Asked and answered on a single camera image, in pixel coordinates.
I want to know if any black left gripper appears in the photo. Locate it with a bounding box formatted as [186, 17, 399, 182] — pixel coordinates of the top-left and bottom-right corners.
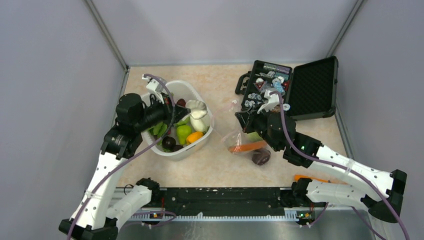
[135, 91, 191, 131]

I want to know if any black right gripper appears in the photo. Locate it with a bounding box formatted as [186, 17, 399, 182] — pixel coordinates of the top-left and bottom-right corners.
[235, 102, 282, 152]

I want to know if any green cabbage toy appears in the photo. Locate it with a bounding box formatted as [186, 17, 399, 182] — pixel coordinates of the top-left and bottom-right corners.
[246, 132, 263, 142]

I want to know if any orange carrot toy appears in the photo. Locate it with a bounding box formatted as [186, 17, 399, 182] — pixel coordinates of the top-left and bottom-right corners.
[228, 140, 268, 154]

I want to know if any white plastic basket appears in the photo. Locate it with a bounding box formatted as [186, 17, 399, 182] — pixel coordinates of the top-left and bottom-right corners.
[151, 80, 213, 161]

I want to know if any dark purple round fruit toy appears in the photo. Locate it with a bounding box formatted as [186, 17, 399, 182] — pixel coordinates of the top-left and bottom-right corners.
[251, 148, 271, 166]

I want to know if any clear zip top bag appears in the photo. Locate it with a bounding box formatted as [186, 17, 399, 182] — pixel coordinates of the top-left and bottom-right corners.
[210, 99, 254, 161]

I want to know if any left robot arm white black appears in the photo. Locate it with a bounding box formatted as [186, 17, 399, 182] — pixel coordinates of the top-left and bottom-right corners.
[58, 93, 191, 240]

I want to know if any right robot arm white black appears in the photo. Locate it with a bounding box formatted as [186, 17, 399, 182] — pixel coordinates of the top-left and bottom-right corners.
[235, 110, 407, 223]

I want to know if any orange object behind right arm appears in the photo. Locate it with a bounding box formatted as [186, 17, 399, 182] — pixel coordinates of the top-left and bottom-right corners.
[294, 174, 330, 183]

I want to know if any green pear toy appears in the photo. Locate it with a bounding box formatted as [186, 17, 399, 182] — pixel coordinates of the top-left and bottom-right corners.
[176, 124, 192, 146]

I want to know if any white radish toy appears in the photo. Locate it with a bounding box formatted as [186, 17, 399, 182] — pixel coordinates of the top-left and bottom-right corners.
[190, 115, 210, 133]

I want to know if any small orange fruit toy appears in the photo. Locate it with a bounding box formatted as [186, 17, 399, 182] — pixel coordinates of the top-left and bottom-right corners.
[186, 131, 204, 145]

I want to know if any black poker chip case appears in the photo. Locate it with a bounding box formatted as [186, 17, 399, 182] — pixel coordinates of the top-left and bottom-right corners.
[234, 56, 339, 121]

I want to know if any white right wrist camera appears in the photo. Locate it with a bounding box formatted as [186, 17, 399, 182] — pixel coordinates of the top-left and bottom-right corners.
[257, 89, 281, 114]

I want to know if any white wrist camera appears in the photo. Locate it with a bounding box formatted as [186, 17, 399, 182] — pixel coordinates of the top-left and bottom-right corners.
[141, 74, 167, 94]
[257, 89, 281, 114]

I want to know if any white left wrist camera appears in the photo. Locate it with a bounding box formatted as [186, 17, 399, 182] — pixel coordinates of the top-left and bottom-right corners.
[141, 74, 167, 94]

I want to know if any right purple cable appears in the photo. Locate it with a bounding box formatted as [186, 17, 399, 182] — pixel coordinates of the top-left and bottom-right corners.
[269, 91, 411, 240]

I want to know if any purple cable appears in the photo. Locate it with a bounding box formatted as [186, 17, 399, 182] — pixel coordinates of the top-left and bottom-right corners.
[66, 73, 178, 240]
[269, 91, 411, 240]

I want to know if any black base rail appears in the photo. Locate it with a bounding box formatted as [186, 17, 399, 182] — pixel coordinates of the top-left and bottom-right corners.
[136, 178, 325, 217]

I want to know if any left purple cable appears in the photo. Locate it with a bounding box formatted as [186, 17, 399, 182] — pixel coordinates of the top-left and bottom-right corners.
[66, 73, 178, 240]

